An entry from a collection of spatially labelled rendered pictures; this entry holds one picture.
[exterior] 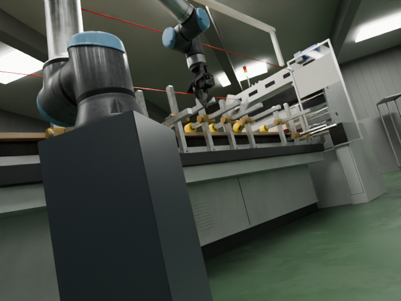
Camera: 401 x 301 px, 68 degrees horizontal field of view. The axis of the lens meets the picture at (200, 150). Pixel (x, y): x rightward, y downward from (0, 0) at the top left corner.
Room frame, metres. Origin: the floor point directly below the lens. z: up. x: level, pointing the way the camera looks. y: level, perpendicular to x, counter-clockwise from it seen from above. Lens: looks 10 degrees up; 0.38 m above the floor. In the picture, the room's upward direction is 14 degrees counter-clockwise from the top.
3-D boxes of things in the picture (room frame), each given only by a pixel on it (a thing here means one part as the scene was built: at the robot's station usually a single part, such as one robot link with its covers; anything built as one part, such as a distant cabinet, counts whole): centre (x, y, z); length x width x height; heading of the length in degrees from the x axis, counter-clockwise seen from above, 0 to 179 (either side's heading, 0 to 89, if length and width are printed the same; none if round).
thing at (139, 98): (1.68, 0.28, 0.87); 0.04 x 0.04 x 0.48; 46
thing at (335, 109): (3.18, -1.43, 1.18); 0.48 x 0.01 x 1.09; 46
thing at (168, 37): (1.28, -0.02, 1.14); 0.12 x 0.12 x 0.09; 50
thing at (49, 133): (1.33, 0.61, 0.84); 0.14 x 0.06 x 0.05; 136
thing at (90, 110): (0.75, 0.21, 0.65); 0.19 x 0.19 x 0.10
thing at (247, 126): (2.39, -0.42, 0.86); 0.04 x 0.04 x 0.48; 46
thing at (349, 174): (3.94, -1.18, 0.95); 1.65 x 0.70 x 1.90; 46
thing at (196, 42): (1.38, -0.08, 1.13); 0.10 x 0.09 x 0.12; 140
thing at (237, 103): (2.02, -0.14, 0.95); 0.50 x 0.04 x 0.04; 46
